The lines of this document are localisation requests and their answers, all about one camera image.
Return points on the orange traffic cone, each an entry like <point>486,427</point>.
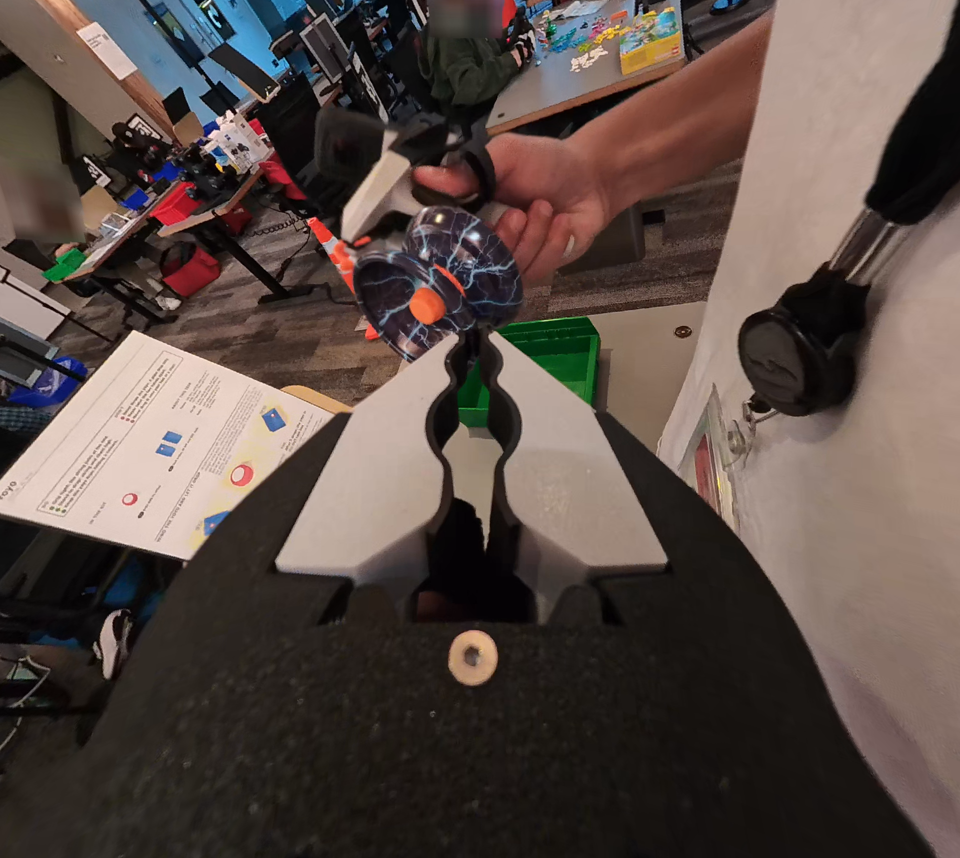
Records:
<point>330,246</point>

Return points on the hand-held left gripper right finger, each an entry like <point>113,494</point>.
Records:
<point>577,498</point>

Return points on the green plastic bin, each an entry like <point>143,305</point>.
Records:
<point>555,363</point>

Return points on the person's shoe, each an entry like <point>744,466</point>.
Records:
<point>112,640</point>

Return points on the red bag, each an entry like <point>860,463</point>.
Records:
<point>191,273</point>

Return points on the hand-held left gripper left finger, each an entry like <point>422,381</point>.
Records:
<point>360,490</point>

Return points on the dark blue lightning yo-yo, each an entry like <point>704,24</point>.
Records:
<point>390,288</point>

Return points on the person's right hand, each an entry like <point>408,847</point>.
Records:
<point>547,190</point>

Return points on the red storage bin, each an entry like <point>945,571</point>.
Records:
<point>174,205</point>

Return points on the white wall notice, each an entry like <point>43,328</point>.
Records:
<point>105,47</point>

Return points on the person's right forearm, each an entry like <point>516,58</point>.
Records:
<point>675,115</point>

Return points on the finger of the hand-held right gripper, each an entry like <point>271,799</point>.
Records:
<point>379,190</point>

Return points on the clear badge holder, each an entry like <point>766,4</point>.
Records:
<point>712,468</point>

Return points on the black office chair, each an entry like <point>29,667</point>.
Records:
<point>289,115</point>

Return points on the wooden board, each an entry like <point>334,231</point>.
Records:
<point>322,399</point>

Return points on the pile of coloured toy bricks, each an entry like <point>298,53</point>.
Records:
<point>592,36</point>

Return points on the small green bin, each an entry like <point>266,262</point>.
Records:
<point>64,265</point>

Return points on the grey wood-edged table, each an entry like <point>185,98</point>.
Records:
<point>555,85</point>

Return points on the wooden standing desk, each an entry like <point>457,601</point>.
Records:
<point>202,216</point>

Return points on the black badge reel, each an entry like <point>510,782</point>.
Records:
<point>795,348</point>

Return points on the printed instruction sheet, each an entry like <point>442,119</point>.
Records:
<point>150,438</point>

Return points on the yellow toy brick box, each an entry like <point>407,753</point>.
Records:
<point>649,44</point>

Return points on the computer monitor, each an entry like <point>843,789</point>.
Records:
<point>322,40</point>

